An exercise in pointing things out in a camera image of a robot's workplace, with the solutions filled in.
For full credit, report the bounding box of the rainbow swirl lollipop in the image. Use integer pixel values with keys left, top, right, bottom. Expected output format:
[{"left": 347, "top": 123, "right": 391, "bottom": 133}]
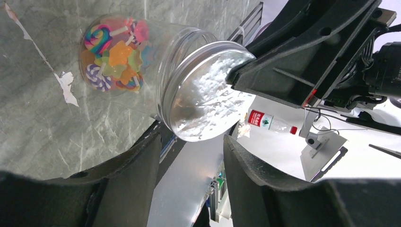
[
  {"left": 115, "top": 74, "right": 144, "bottom": 92},
  {"left": 84, "top": 24, "right": 128, "bottom": 55}
]

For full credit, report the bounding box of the clear water bottle red label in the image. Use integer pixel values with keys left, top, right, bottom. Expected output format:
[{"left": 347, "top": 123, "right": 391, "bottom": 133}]
[{"left": 245, "top": 109, "right": 298, "bottom": 135}]

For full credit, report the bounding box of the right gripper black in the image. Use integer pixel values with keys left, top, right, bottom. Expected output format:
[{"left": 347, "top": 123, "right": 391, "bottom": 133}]
[{"left": 227, "top": 0, "right": 401, "bottom": 113}]

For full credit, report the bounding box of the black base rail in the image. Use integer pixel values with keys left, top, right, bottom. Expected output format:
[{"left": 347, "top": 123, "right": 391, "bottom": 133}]
[{"left": 132, "top": 121, "right": 186, "bottom": 186}]

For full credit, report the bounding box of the crumpled white tissue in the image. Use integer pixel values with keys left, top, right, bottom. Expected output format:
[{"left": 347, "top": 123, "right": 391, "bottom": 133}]
[{"left": 237, "top": 123, "right": 252, "bottom": 138}]

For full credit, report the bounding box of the clear plastic cup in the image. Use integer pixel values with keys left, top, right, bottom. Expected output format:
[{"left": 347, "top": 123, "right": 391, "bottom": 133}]
[{"left": 79, "top": 14, "right": 217, "bottom": 120}]

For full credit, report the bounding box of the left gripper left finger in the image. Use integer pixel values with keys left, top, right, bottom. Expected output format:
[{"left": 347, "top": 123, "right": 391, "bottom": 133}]
[{"left": 0, "top": 133, "right": 162, "bottom": 227}]

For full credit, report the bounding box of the grey metal bracket stand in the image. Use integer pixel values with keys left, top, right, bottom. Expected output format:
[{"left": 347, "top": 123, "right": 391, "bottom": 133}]
[{"left": 299, "top": 109, "right": 348, "bottom": 182}]

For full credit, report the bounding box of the purple white swirl lollipop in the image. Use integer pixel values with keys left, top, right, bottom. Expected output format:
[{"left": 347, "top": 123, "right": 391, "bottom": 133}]
[{"left": 85, "top": 64, "right": 112, "bottom": 92}]

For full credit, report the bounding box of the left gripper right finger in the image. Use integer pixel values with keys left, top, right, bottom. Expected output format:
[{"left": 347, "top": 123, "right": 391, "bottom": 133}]
[{"left": 224, "top": 136, "right": 401, "bottom": 227}]

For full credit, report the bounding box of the clear round lid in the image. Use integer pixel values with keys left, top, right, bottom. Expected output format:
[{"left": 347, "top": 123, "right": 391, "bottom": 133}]
[{"left": 159, "top": 41, "right": 255, "bottom": 142}]

